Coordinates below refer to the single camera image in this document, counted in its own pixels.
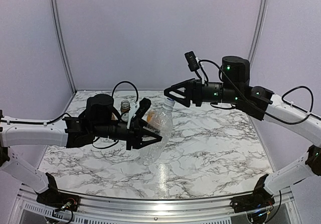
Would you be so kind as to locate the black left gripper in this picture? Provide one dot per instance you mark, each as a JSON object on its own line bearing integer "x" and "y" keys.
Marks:
{"x": 136, "y": 133}

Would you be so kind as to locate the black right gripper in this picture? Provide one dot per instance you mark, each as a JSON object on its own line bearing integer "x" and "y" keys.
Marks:
{"x": 194, "y": 92}

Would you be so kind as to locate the orange object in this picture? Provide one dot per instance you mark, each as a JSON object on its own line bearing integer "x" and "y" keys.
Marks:
{"x": 150, "y": 115}

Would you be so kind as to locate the tea bottle red label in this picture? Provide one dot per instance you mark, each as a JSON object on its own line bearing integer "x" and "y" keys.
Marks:
{"x": 114, "y": 117}

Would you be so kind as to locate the coffee bottle white label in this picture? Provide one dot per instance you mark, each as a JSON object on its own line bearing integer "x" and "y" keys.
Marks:
{"x": 124, "y": 109}

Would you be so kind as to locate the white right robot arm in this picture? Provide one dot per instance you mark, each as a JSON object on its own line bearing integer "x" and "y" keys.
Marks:
{"x": 264, "y": 105}

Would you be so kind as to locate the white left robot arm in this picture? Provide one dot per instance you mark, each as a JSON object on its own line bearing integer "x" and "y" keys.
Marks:
{"x": 100, "y": 119}

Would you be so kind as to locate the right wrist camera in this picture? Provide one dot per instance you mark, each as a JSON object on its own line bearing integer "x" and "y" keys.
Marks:
{"x": 195, "y": 66}

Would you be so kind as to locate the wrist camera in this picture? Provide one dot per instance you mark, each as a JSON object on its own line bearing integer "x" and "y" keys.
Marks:
{"x": 138, "y": 111}
{"x": 195, "y": 66}

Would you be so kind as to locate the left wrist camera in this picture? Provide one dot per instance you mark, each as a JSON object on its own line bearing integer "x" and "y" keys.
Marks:
{"x": 138, "y": 111}

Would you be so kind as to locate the right aluminium frame post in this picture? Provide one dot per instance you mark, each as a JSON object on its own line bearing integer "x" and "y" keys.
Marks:
{"x": 252, "y": 38}

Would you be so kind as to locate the aluminium frame post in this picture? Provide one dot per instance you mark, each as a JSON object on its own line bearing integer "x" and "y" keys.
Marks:
{"x": 252, "y": 38}
{"x": 61, "y": 45}

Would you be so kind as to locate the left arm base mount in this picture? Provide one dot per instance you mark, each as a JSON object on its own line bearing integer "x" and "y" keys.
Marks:
{"x": 54, "y": 198}

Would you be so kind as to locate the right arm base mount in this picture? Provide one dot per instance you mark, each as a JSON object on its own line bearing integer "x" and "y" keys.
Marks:
{"x": 259, "y": 198}

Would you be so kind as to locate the aluminium table front rail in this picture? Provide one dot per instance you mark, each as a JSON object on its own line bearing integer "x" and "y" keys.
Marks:
{"x": 99, "y": 209}

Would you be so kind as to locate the left aluminium frame post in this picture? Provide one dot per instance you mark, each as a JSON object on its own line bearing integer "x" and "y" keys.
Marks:
{"x": 61, "y": 45}

